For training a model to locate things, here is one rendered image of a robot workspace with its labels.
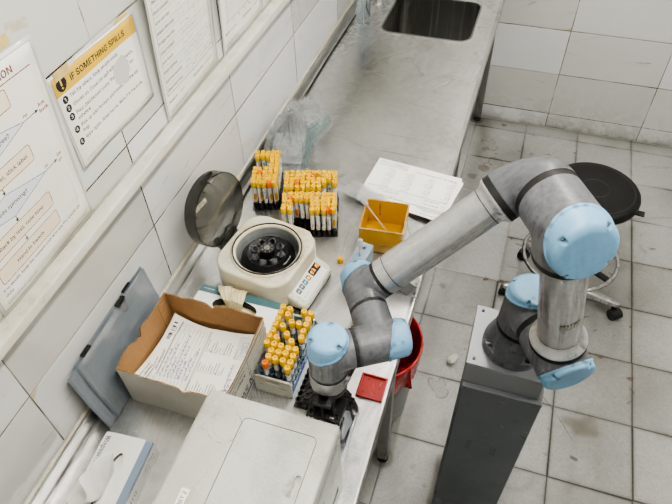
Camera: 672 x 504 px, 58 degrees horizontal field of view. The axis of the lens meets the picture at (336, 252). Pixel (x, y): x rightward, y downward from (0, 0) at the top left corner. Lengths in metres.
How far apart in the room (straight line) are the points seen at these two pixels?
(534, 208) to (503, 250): 2.10
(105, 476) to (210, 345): 0.39
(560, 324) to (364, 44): 1.90
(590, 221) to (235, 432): 0.73
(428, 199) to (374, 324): 0.95
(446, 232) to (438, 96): 1.44
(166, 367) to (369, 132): 1.18
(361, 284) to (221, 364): 0.53
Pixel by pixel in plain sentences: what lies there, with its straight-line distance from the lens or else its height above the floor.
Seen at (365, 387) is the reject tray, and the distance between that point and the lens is 1.59.
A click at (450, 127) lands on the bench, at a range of 2.37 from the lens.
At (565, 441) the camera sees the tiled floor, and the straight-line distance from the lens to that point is 2.62.
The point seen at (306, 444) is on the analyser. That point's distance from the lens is 1.19.
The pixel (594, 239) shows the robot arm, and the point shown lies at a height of 1.56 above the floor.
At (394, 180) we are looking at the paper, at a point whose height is 0.89.
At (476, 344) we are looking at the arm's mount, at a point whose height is 0.96.
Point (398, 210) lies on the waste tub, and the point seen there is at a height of 0.95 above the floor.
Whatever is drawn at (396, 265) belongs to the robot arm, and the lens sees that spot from 1.16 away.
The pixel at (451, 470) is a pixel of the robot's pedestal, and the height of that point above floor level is 0.37.
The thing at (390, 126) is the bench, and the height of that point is 0.88.
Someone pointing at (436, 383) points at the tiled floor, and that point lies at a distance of 2.63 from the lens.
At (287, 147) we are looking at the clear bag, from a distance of 2.09.
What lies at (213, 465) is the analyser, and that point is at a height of 1.17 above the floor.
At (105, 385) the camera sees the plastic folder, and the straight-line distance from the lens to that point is 1.60.
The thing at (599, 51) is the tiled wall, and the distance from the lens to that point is 3.74.
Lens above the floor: 2.25
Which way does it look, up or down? 47 degrees down
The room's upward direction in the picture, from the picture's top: 2 degrees counter-clockwise
